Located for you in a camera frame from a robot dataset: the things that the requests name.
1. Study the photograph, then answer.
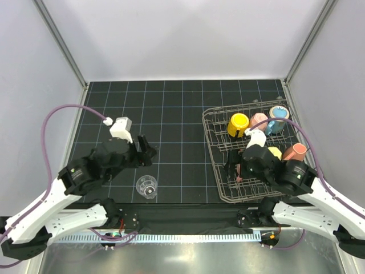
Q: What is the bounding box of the yellow mug black handle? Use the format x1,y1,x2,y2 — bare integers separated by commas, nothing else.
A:
227,112,250,138

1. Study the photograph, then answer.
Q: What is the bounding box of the cream yellow faceted mug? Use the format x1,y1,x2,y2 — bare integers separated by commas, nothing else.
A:
268,147,282,160

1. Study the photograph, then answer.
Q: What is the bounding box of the pink faceted mug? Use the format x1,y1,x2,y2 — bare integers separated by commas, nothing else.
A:
249,112,268,132

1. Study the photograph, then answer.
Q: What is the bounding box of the blue butterfly mug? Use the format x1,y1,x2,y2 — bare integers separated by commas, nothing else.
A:
264,106,290,136

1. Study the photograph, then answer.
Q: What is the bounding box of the brown floral mug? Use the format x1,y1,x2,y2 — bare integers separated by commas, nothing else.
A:
282,143,307,161

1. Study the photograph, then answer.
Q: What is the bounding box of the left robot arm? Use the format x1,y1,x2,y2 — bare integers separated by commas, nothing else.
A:
1,136,157,261

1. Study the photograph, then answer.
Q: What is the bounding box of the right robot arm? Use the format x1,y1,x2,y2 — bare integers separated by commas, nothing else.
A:
224,144,364,259

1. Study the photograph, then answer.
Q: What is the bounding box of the clear glass tumbler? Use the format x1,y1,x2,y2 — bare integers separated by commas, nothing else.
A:
136,175,157,199

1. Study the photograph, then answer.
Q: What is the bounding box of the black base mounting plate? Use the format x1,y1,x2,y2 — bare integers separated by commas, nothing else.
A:
87,203,299,235

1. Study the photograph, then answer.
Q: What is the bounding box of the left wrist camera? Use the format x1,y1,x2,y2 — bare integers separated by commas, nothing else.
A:
103,117,133,143

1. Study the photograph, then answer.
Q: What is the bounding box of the grey wire dish rack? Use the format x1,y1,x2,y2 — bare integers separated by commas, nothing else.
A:
202,100,321,203

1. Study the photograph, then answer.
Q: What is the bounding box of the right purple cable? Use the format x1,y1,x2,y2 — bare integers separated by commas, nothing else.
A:
249,117,365,251

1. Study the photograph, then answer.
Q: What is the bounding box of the purple cable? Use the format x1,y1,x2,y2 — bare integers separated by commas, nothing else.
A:
249,117,365,251
0,104,137,269

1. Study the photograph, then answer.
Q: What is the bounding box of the white slotted cable duct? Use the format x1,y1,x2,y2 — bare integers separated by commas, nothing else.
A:
56,231,261,244

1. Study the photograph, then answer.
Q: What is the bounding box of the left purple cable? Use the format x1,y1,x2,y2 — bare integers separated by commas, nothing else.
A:
0,104,137,269

